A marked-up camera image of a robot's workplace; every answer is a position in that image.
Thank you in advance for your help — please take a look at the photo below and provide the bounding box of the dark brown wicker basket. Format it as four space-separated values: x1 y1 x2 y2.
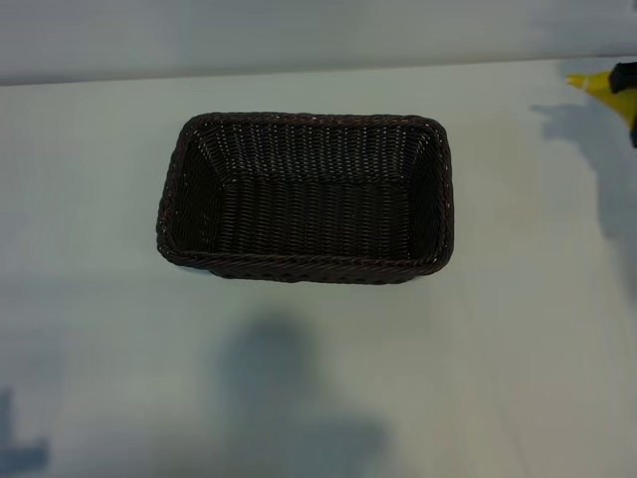
152 112 456 284

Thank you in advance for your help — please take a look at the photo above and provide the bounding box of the yellow banana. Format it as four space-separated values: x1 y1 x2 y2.
565 69 637 131

